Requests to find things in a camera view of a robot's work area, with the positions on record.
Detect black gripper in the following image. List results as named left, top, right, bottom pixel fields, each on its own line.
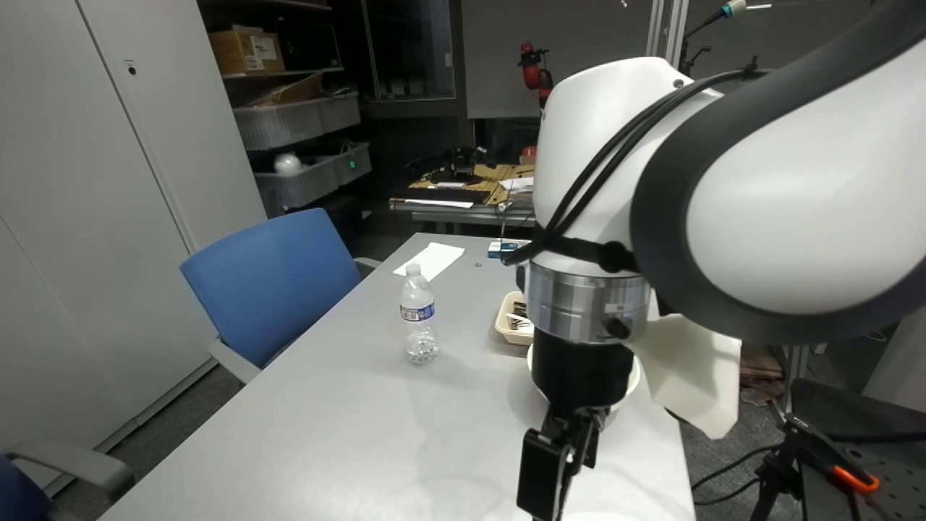
left=516, top=332, right=634, bottom=521

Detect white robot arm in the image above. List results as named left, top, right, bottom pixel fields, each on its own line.
left=508, top=0, right=926, bottom=521

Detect white bowl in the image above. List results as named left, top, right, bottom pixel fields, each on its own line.
left=523, top=343, right=643, bottom=408

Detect small white box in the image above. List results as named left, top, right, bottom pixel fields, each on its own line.
left=485, top=239, right=523, bottom=256

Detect clear water bottle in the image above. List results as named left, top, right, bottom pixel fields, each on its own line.
left=398, top=262, right=437, bottom=365

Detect white paper sheet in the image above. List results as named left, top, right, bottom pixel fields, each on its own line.
left=396, top=242, right=462, bottom=279

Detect black orange tripod clamp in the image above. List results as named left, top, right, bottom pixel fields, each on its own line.
left=749, top=405, right=880, bottom=521

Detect red black figure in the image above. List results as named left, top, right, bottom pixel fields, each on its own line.
left=517, top=42, right=553, bottom=103

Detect blue chair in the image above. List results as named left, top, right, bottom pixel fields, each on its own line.
left=180, top=207, right=380, bottom=381

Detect grey storage bins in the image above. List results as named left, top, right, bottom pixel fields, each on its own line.
left=233, top=93, right=369, bottom=214

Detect cardboard box on shelf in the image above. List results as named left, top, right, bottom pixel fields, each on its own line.
left=209, top=26, right=286, bottom=74

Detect grey storage cabinet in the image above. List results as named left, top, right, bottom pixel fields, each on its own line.
left=0, top=0, right=262, bottom=446

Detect aluminium frame post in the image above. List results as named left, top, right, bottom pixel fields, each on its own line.
left=644, top=0, right=691, bottom=67

